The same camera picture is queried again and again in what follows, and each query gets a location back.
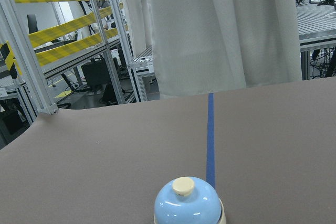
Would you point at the blue call bell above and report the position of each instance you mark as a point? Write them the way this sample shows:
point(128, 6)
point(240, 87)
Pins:
point(188, 200)

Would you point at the white curtain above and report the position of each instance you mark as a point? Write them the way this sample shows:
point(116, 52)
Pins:
point(205, 46)

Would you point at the aluminium frame with yellow tape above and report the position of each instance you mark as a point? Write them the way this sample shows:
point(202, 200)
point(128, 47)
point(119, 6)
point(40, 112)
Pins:
point(43, 39)

